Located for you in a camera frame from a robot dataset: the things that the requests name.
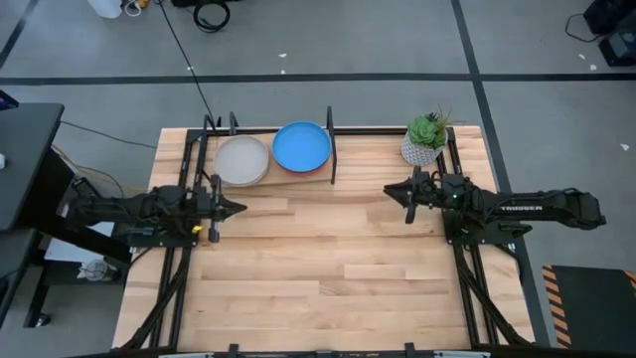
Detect wooden shelf board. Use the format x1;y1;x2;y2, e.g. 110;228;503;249
213;129;334;189

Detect white container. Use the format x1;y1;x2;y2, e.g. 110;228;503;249
86;0;124;20

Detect white sheet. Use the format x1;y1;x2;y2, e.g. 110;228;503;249
43;218;131;265

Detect long black floor cable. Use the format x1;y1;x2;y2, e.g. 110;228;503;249
157;0;218;128

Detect blue plate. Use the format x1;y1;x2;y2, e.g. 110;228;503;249
270;120;333;174

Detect black equipment box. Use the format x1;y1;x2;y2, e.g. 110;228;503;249
597;27;636;69
581;0;636;36

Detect grey plate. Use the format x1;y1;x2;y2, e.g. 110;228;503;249
213;134;271;187

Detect black cable loop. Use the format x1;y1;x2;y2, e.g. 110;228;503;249
564;12;602;44

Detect thin black floor cable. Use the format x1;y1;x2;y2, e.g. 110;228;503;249
59;120;159;150

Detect coiled black cable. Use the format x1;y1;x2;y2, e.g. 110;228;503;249
192;0;233;35

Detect black desk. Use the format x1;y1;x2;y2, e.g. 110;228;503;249
0;101;133;329

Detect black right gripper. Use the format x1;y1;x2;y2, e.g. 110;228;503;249
383;165;448;226

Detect succulent in white patterned pot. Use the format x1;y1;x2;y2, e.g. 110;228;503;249
399;106;456;168

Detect black metal shelf frame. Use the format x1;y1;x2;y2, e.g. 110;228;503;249
196;105;340;195

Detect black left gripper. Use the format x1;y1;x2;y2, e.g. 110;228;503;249
191;173;248;245

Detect black mat with hazard stripes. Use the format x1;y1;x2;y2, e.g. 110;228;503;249
541;264;636;350

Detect black aluminium rig frame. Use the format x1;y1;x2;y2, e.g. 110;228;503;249
116;126;541;358

